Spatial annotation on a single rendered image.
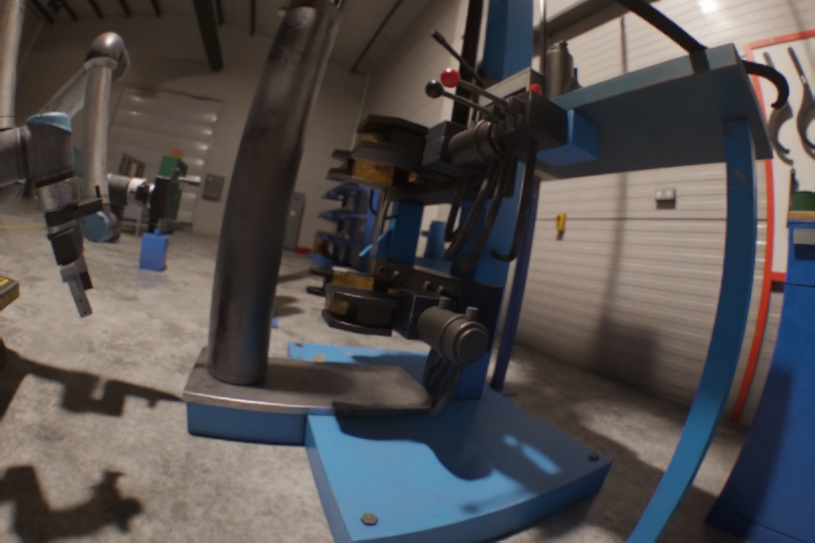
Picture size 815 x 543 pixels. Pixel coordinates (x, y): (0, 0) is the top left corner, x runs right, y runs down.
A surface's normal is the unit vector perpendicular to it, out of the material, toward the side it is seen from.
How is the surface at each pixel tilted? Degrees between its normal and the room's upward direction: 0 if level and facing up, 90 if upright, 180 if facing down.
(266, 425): 90
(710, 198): 90
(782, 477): 90
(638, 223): 90
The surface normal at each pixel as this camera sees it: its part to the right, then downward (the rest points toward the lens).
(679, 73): -0.90, -0.18
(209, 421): 0.40, 0.04
